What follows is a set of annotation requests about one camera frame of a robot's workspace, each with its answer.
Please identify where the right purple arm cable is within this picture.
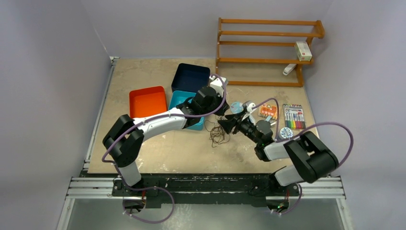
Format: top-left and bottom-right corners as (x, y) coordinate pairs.
(250, 97), (354, 217)

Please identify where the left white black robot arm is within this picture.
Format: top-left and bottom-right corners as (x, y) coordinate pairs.
(102, 86), (227, 196)

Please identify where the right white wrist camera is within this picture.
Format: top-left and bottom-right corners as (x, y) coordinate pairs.
(242, 101), (256, 124)

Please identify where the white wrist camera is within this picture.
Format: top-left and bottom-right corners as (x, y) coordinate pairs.
(209, 75), (228, 97)
(242, 101), (256, 124)

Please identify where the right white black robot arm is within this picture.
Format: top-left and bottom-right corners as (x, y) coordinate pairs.
(218, 113), (339, 195)

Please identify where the light blue plastic tray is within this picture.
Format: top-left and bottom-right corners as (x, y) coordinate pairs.
(168, 91), (205, 131)

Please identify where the white cable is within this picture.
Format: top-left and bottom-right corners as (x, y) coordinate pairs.
(226, 85), (249, 96)

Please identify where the wooden shelf rack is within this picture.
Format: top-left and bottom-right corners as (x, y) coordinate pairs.
(215, 17), (326, 88)

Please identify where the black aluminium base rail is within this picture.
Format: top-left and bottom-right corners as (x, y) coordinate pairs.
(67, 173), (345, 211)

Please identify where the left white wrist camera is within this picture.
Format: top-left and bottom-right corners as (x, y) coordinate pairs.
(209, 75), (228, 97)

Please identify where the white stapler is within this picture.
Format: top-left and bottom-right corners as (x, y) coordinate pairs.
(282, 64), (296, 76)

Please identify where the blue blister pack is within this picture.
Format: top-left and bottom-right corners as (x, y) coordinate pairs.
(230, 102), (244, 114)

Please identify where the white cardboard box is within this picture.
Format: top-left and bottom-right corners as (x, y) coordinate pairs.
(294, 41), (313, 61)

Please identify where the orange plastic tray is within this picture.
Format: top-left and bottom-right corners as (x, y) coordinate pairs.
(129, 86), (168, 118)

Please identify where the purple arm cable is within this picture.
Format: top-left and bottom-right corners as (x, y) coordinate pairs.
(250, 97), (354, 217)
(101, 74), (228, 224)

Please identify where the coloured marker set pack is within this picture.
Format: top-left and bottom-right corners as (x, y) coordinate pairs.
(283, 104), (306, 129)

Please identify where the dark blue plastic tray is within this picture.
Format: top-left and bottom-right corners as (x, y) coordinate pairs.
(171, 63), (211, 92)

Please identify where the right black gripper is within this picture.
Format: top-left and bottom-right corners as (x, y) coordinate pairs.
(218, 109), (261, 144)

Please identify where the orange card pack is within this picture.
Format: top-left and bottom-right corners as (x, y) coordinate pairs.
(258, 103), (278, 120)

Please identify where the brown cable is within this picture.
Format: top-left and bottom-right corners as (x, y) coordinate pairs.
(204, 119), (232, 149)

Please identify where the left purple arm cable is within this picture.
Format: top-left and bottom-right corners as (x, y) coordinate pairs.
(101, 74), (228, 224)

